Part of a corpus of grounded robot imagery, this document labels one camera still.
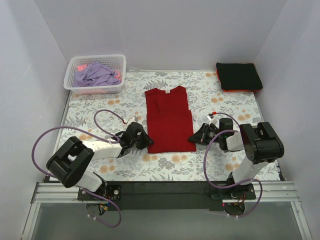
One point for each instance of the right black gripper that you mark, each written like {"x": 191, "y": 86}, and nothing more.
{"x": 203, "y": 134}

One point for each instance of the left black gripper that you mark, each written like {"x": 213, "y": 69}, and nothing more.
{"x": 141, "y": 139}

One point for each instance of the red t shirt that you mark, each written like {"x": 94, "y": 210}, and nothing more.
{"x": 169, "y": 120}

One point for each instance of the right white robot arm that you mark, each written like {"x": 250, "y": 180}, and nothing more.
{"x": 260, "y": 143}

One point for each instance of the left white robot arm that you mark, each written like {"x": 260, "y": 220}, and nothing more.
{"x": 70, "y": 162}

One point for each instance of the floral patterned table mat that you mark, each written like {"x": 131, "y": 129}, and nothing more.
{"x": 101, "y": 114}

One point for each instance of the folded black t shirt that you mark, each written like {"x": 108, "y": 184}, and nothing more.
{"x": 239, "y": 76}

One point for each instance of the purple t shirt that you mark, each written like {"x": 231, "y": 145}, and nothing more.
{"x": 96, "y": 75}

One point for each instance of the white plastic laundry basket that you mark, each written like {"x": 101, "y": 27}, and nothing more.
{"x": 116, "y": 62}

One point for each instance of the pink t shirt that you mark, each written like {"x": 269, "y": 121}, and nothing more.
{"x": 80, "y": 68}

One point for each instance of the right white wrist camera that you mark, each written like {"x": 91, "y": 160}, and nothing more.
{"x": 212, "y": 119}

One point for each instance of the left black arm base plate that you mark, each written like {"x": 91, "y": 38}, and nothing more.
{"x": 111, "y": 192}

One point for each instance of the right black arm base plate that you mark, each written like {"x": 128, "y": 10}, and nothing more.
{"x": 237, "y": 195}

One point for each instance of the aluminium frame rail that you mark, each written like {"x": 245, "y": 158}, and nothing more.
{"x": 272, "y": 191}

